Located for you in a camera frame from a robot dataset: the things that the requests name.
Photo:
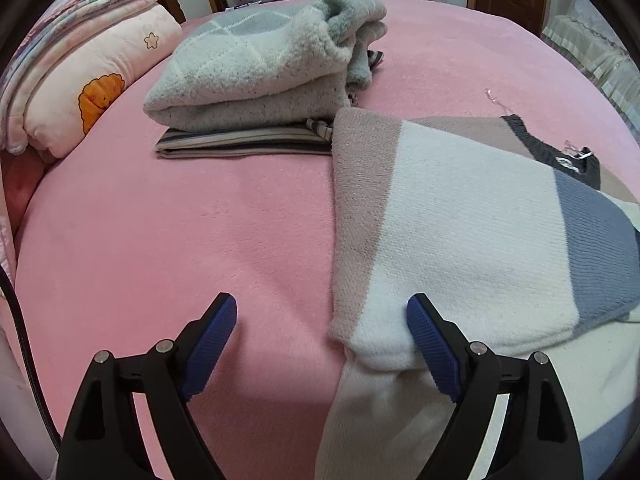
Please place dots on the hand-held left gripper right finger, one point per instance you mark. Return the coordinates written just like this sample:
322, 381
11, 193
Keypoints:
432, 345

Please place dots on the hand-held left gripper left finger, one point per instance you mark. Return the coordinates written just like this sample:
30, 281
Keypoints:
210, 345

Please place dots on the colour-block knit sweater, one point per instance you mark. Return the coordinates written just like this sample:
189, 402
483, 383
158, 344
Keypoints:
450, 210

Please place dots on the bed with pink blanket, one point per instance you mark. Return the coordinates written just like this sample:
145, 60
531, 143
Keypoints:
175, 235

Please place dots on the striped folded garment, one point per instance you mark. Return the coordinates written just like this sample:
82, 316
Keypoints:
240, 141

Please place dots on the clear plastic clip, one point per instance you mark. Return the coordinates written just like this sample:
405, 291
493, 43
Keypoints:
495, 99

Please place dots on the grey diamond-pattern folded sweater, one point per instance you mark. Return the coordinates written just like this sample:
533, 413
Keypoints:
240, 60

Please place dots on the pink cartoon pillow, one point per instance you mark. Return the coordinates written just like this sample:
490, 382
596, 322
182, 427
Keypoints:
100, 60

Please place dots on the lace-covered piano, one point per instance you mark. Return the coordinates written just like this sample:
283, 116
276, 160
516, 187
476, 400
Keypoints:
600, 60

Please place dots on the bedside table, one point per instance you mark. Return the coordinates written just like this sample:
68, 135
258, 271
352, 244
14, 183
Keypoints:
240, 6

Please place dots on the dark wooden headboard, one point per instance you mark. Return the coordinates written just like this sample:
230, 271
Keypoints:
172, 2

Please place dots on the folded striped frilled blanket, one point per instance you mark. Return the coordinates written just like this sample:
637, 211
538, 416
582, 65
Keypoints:
75, 10

